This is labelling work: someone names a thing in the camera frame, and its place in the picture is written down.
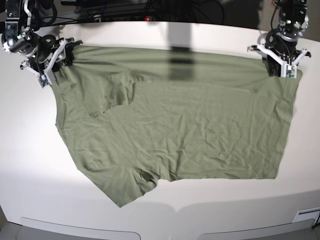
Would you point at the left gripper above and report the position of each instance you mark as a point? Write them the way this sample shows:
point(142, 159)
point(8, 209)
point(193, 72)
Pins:
point(280, 64)

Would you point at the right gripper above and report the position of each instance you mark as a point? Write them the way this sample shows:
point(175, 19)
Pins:
point(51, 53)

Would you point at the green T-shirt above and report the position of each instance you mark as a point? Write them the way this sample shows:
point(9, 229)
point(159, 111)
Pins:
point(132, 116)

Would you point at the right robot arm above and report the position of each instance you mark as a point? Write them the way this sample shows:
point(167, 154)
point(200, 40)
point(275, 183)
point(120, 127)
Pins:
point(23, 19)

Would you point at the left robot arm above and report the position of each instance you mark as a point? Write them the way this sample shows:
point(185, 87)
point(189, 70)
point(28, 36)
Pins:
point(288, 23)

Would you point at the black power strip red light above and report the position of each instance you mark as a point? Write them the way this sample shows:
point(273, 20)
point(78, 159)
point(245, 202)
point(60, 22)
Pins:
point(123, 18)

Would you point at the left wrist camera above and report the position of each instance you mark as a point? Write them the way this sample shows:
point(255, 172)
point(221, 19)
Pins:
point(289, 71)

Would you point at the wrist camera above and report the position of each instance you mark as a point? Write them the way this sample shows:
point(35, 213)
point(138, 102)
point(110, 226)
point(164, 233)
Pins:
point(289, 71)
point(46, 80)

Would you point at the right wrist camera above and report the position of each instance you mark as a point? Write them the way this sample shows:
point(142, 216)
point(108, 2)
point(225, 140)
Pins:
point(46, 80)

